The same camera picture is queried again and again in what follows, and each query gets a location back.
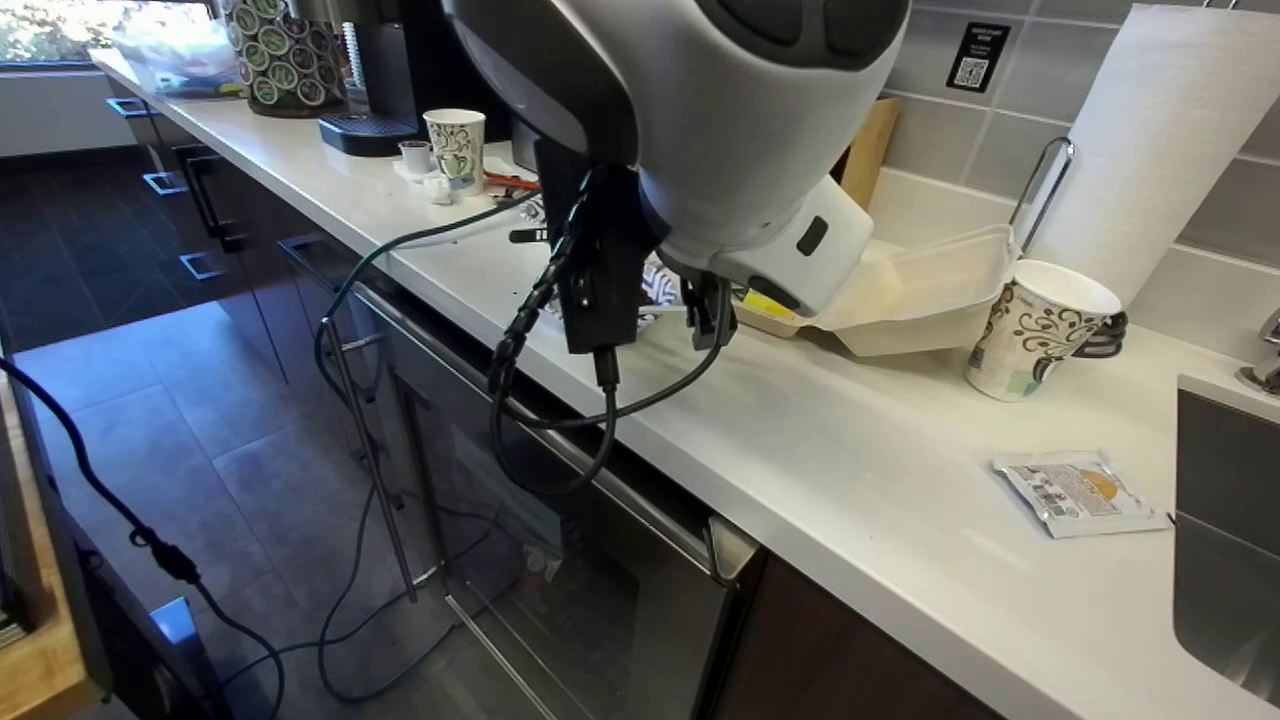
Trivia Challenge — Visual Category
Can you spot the metal paper towel holder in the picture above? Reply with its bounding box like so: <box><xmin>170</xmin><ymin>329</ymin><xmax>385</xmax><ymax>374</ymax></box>
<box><xmin>1006</xmin><ymin>131</ymin><xmax>1082</xmax><ymax>261</ymax></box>

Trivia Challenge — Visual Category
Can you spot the black equipment case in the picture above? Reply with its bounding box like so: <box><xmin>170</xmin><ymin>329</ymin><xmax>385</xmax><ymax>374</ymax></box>
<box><xmin>11</xmin><ymin>386</ymin><xmax>236</xmax><ymax>720</ymax></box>

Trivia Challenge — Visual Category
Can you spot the glass front undercounter appliance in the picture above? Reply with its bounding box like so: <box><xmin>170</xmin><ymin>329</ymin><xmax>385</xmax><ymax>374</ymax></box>
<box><xmin>350</xmin><ymin>280</ymin><xmax>768</xmax><ymax>720</ymax></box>

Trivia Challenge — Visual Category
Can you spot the steel sink basin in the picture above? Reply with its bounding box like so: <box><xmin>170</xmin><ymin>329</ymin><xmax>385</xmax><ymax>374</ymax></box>
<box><xmin>1170</xmin><ymin>376</ymin><xmax>1280</xmax><ymax>712</ymax></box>

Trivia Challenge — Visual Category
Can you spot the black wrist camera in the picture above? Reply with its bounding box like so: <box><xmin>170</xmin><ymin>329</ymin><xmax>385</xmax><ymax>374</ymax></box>
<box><xmin>538</xmin><ymin>136</ymin><xmax>674</xmax><ymax>358</ymax></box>

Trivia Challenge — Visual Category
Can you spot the white foam clamshell container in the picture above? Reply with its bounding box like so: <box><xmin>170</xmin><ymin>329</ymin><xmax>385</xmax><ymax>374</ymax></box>
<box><xmin>737</xmin><ymin>163</ymin><xmax>1018</xmax><ymax>362</ymax></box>

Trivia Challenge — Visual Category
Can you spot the white ceramic mug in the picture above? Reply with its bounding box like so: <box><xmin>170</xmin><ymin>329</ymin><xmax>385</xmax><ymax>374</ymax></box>
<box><xmin>420</xmin><ymin>106</ymin><xmax>493</xmax><ymax>202</ymax></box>

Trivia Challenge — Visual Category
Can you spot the white paper towel roll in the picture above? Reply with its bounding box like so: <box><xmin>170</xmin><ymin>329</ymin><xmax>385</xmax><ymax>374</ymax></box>
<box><xmin>1019</xmin><ymin>0</ymin><xmax>1280</xmax><ymax>314</ymax></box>

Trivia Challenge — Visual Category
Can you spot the black wire pod carousel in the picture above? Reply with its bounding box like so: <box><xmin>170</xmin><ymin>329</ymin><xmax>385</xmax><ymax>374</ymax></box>
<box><xmin>218</xmin><ymin>0</ymin><xmax>351</xmax><ymax>122</ymax></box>

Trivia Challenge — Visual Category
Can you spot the black floor cable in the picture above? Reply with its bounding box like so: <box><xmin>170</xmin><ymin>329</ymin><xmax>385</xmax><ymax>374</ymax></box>
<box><xmin>0</xmin><ymin>352</ymin><xmax>294</xmax><ymax>720</ymax></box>

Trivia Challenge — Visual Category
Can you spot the dark base cabinet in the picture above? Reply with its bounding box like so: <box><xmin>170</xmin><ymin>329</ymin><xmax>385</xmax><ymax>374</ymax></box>
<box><xmin>98</xmin><ymin>75</ymin><xmax>1006</xmax><ymax>720</ymax></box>

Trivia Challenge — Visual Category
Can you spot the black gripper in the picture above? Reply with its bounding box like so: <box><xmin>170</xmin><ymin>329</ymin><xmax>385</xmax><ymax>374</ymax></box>
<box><xmin>675</xmin><ymin>268</ymin><xmax>739</xmax><ymax>352</ymax></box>

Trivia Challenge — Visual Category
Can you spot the chrome sink faucet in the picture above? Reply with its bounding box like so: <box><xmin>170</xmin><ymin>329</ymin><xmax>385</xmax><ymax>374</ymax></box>
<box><xmin>1235</xmin><ymin>308</ymin><xmax>1280</xmax><ymax>401</ymax></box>

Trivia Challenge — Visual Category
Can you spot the black QR code sign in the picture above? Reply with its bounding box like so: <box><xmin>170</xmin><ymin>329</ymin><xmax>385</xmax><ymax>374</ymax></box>
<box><xmin>946</xmin><ymin>18</ymin><xmax>1014</xmax><ymax>100</ymax></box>

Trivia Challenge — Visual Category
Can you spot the clear plastic bag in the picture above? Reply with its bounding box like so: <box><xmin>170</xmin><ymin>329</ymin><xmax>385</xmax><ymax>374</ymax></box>
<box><xmin>113</xmin><ymin>0</ymin><xmax>247</xmax><ymax>100</ymax></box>

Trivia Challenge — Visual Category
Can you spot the orange packet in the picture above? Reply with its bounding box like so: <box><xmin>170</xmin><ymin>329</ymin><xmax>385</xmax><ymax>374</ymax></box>
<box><xmin>479</xmin><ymin>168</ymin><xmax>545</xmax><ymax>202</ymax></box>

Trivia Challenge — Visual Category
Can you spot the patterned mug with dark handle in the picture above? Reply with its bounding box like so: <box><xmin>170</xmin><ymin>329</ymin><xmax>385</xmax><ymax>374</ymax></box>
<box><xmin>964</xmin><ymin>258</ymin><xmax>1131</xmax><ymax>404</ymax></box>

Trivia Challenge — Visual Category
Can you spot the clear printed sachet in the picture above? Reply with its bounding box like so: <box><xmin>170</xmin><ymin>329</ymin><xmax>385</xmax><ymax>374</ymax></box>
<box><xmin>990</xmin><ymin>447</ymin><xmax>1173</xmax><ymax>546</ymax></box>

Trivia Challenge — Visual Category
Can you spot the silver black Keurig coffee machine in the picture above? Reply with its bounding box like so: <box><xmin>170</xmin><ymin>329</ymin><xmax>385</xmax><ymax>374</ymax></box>
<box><xmin>316</xmin><ymin>0</ymin><xmax>515</xmax><ymax>161</ymax></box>

